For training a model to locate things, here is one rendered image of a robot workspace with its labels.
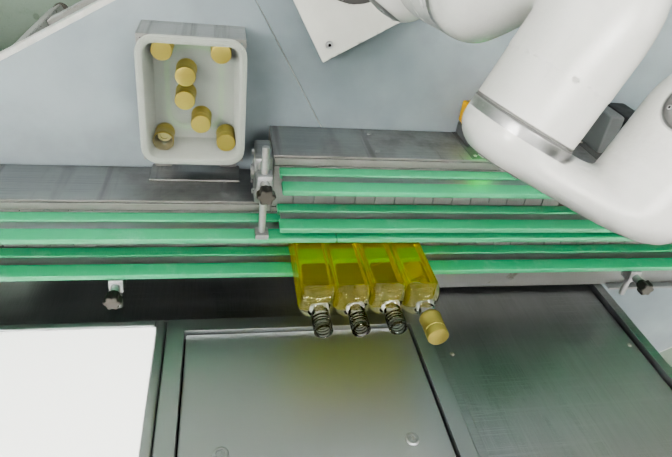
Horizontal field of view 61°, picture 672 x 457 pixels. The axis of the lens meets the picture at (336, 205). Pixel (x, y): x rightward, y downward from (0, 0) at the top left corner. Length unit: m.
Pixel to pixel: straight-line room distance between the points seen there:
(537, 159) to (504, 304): 0.86
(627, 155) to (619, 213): 0.05
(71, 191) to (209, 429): 0.47
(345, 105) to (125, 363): 0.59
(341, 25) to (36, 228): 0.59
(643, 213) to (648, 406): 0.76
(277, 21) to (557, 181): 0.69
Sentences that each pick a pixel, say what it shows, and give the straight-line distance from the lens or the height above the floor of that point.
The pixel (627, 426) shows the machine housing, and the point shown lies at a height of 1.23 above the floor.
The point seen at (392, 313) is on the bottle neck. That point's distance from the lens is 0.90.
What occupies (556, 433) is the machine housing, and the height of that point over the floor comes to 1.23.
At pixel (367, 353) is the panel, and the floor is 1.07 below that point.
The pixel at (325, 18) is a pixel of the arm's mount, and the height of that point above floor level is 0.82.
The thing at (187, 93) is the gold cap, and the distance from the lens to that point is 1.00.
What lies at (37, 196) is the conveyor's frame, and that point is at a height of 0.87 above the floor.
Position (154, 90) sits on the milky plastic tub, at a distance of 1.05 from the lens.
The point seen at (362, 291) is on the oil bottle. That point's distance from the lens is 0.91.
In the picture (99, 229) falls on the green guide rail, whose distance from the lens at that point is 1.00.
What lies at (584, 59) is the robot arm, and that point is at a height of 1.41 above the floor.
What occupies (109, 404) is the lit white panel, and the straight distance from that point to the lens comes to 0.95.
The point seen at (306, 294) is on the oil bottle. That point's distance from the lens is 0.89.
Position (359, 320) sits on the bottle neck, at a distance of 0.88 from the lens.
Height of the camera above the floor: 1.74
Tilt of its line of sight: 56 degrees down
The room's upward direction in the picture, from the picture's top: 163 degrees clockwise
